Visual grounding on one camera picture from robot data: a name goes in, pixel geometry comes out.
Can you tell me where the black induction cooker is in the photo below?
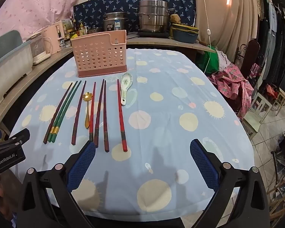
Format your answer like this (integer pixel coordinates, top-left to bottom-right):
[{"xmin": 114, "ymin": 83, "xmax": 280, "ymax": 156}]
[{"xmin": 138, "ymin": 30, "xmax": 171, "ymax": 38}]

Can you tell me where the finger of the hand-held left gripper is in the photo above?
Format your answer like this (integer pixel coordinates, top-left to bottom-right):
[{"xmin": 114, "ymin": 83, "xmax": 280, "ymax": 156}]
[{"xmin": 0, "ymin": 128, "xmax": 31, "ymax": 152}]

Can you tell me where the beige curtain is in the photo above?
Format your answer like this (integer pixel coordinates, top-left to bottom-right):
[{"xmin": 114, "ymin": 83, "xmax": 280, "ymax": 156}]
[{"xmin": 177, "ymin": 0, "xmax": 261, "ymax": 62}]

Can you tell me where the gold flower-shaped spoon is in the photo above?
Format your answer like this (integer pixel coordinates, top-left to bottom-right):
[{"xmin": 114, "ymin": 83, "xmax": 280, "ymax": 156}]
[{"xmin": 84, "ymin": 92, "xmax": 92, "ymax": 130}]

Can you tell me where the pink perforated utensil basket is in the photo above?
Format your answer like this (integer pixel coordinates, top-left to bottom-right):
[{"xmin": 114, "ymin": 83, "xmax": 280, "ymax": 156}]
[{"xmin": 71, "ymin": 30, "xmax": 128, "ymax": 78}]

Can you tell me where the white cable with switch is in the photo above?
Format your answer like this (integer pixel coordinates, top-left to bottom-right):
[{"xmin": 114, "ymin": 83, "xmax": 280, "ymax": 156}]
[{"xmin": 198, "ymin": 0, "xmax": 213, "ymax": 74}]

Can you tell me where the green chopstick gold band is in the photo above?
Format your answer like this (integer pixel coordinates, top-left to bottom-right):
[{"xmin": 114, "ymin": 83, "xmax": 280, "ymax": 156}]
[
  {"xmin": 52, "ymin": 80, "xmax": 82, "ymax": 144},
  {"xmin": 48, "ymin": 81, "xmax": 78, "ymax": 144}
]

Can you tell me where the white ceramic soup spoon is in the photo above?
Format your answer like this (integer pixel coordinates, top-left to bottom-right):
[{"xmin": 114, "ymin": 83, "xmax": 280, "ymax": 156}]
[{"xmin": 120, "ymin": 73, "xmax": 133, "ymax": 106}]

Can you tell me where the rack of hanging clothes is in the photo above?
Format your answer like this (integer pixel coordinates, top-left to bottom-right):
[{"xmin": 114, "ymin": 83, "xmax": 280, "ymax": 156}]
[{"xmin": 256, "ymin": 0, "xmax": 285, "ymax": 81}]

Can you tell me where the maroon chopstick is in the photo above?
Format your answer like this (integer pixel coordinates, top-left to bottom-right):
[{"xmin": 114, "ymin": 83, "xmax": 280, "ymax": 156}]
[
  {"xmin": 103, "ymin": 80, "xmax": 110, "ymax": 153},
  {"xmin": 94, "ymin": 79, "xmax": 105, "ymax": 148},
  {"xmin": 43, "ymin": 82, "xmax": 73, "ymax": 144},
  {"xmin": 71, "ymin": 80, "xmax": 87, "ymax": 146}
]

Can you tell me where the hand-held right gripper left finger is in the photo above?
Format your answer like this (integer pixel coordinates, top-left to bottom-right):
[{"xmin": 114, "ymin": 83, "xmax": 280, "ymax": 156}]
[{"xmin": 16, "ymin": 141, "xmax": 97, "ymax": 228}]

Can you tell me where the white stool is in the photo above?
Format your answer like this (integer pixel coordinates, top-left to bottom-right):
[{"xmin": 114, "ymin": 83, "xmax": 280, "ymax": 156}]
[
  {"xmin": 242, "ymin": 93, "xmax": 271, "ymax": 140},
  {"xmin": 272, "ymin": 88, "xmax": 285, "ymax": 114}
]

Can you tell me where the stainless steel steamer pot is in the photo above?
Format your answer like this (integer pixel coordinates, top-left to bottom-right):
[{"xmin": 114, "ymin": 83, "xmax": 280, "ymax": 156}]
[{"xmin": 137, "ymin": 0, "xmax": 175, "ymax": 33}]

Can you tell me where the cluster of condiment bottles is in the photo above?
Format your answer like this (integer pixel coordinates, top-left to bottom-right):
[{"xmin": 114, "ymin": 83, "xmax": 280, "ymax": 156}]
[{"xmin": 58, "ymin": 18, "xmax": 89, "ymax": 48}]

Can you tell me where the person's left hand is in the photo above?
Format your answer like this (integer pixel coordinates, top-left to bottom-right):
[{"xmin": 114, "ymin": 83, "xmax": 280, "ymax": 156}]
[{"xmin": 0, "ymin": 176, "xmax": 17, "ymax": 209}]

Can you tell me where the yellow-rimmed dark bowl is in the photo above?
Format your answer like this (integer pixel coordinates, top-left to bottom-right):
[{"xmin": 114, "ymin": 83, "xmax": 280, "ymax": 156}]
[{"xmin": 172, "ymin": 23, "xmax": 199, "ymax": 32}]

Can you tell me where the pink floral garment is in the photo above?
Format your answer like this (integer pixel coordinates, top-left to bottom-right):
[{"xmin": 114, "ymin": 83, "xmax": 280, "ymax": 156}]
[{"xmin": 209, "ymin": 63, "xmax": 254, "ymax": 121}]

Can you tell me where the pink box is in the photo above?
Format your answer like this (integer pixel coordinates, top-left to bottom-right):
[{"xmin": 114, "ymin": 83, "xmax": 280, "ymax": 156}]
[{"xmin": 42, "ymin": 21, "xmax": 64, "ymax": 54}]

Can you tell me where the white countertop appliance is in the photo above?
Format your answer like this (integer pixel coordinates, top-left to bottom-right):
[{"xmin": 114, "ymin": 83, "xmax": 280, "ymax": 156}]
[{"xmin": 30, "ymin": 32, "xmax": 51, "ymax": 66}]

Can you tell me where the blue casserole dish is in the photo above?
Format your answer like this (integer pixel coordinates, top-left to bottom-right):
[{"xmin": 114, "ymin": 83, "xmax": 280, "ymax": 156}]
[{"xmin": 173, "ymin": 30, "xmax": 200, "ymax": 44}]

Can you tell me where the green bag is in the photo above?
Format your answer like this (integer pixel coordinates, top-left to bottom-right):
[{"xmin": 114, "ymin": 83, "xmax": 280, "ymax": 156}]
[{"xmin": 199, "ymin": 50, "xmax": 219, "ymax": 73}]

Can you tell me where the navy floral cloth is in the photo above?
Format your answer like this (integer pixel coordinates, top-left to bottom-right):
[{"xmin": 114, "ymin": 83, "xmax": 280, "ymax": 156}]
[{"xmin": 72, "ymin": 0, "xmax": 197, "ymax": 35}]

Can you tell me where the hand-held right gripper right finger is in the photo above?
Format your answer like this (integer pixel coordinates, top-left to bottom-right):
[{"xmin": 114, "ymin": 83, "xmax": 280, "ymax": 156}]
[{"xmin": 189, "ymin": 139, "xmax": 271, "ymax": 228}]

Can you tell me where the dark wooden chair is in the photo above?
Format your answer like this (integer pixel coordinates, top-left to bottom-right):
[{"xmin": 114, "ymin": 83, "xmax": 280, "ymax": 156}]
[{"xmin": 235, "ymin": 40, "xmax": 260, "ymax": 86}]

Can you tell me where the pink floral sheet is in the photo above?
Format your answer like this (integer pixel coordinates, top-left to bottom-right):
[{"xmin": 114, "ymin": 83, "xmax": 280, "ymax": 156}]
[{"xmin": 0, "ymin": 0, "xmax": 87, "ymax": 43}]

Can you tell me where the clear storage bin blue lid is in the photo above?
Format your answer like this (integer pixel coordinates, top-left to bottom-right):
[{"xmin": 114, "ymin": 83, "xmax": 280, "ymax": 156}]
[{"xmin": 0, "ymin": 30, "xmax": 34, "ymax": 108}]

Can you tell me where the red chopstick dark band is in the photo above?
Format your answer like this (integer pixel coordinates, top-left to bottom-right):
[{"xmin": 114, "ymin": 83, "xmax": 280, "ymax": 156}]
[{"xmin": 89, "ymin": 81, "xmax": 96, "ymax": 142}]

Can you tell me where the light blue spotted tablecloth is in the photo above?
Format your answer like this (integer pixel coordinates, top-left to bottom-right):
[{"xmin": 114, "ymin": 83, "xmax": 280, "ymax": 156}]
[{"xmin": 8, "ymin": 48, "xmax": 255, "ymax": 219}]

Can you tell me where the steel rice cooker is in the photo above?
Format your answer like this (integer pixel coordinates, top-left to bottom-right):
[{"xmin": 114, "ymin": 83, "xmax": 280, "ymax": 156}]
[{"xmin": 103, "ymin": 12, "xmax": 128, "ymax": 32}]

